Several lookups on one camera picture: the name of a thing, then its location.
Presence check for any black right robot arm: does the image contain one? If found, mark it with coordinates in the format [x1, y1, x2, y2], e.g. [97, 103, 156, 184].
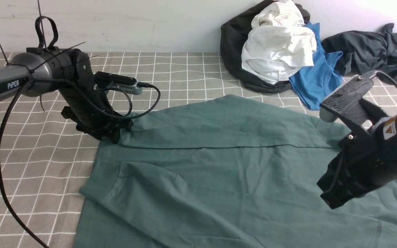
[317, 100, 397, 209]

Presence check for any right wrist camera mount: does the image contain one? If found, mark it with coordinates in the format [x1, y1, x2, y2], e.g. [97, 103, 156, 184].
[319, 71, 389, 136]

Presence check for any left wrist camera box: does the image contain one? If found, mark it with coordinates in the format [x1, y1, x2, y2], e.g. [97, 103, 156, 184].
[94, 72, 150, 95]

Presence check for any dark grey crumpled shirt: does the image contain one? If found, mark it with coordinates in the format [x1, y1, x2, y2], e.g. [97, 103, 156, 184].
[321, 23, 397, 83]

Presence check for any green long sleeve shirt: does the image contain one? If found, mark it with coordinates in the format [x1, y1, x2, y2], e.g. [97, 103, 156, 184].
[73, 95, 397, 248]

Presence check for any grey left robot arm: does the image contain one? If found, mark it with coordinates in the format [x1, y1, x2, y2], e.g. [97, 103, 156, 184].
[0, 47, 142, 143]

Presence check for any black garment in pile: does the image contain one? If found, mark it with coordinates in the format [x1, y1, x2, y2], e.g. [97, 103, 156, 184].
[220, 0, 311, 94]

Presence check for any blue tank top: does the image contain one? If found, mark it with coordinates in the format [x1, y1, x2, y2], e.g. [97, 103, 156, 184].
[289, 22, 343, 110]

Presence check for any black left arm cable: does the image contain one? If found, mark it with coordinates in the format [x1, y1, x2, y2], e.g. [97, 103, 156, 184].
[0, 78, 162, 248]

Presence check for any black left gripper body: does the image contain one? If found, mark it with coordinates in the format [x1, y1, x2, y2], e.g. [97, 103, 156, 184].
[58, 83, 134, 143]

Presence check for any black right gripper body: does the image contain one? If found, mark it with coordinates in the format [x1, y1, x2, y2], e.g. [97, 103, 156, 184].
[317, 117, 397, 209]

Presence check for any white crumpled shirt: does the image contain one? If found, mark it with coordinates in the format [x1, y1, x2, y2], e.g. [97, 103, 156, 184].
[241, 0, 317, 84]

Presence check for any grey checkered tablecloth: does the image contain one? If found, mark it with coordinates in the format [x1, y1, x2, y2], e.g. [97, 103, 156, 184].
[0, 52, 397, 248]

